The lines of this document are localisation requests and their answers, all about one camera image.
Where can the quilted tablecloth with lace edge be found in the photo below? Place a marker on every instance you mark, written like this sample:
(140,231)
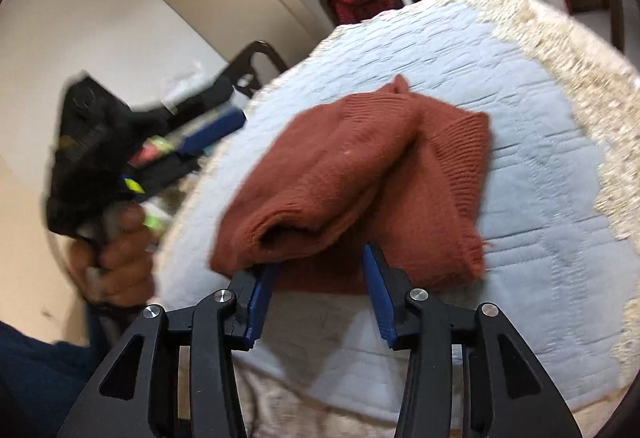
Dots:
(525,167)

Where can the dark wooden dining chair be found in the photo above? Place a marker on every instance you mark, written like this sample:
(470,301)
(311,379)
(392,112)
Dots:
(260,50)

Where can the rust-red knit sweater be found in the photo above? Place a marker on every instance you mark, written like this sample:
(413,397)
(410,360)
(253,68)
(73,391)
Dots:
(340,178)

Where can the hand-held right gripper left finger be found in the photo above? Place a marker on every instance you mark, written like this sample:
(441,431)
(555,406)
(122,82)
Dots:
(260,298)

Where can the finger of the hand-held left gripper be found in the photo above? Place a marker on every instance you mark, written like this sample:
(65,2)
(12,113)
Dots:
(165,170)
(215,130)

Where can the person's left hand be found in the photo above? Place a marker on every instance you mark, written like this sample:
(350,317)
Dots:
(125,263)

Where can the white plastic bag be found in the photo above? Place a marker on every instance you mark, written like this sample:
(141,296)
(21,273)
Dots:
(187,82)

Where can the person's left forearm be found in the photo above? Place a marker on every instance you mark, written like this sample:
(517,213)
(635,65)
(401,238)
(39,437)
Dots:
(40,378)

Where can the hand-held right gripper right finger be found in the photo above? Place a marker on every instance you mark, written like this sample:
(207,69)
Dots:
(375,293)

